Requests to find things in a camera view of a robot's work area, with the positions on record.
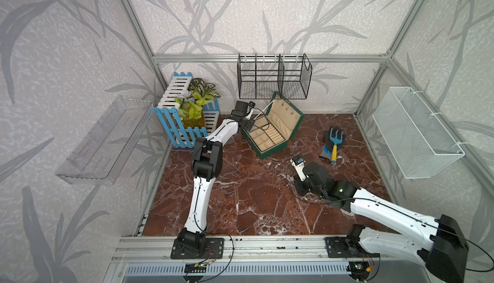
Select green jewelry box beige lining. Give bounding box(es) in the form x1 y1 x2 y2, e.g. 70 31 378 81
241 91 305 160

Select clear acrylic wall shelf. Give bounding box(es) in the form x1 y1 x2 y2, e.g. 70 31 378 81
55 96 154 185

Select artificial green plant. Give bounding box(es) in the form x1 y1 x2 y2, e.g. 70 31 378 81
174 78 221 128

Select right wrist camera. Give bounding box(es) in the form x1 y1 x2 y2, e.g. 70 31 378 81
290 155 306 181

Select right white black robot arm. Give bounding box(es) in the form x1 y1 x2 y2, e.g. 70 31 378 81
291 156 472 282

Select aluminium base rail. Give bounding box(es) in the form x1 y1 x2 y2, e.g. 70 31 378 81
111 235 437 264

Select blue white picket fence planter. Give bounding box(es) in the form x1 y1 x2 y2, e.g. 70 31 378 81
154 72 220 149

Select black wire wall basket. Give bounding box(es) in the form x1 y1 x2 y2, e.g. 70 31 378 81
237 54 313 100

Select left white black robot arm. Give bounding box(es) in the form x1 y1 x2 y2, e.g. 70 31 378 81
171 101 255 259

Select white mesh wall basket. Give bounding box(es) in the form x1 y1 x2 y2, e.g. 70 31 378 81
373 87 465 180

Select blue yellow garden fork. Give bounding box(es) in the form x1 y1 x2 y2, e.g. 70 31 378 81
329 127 343 163

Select grey black garden glove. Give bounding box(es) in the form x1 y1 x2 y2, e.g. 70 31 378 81
320 127 345 162

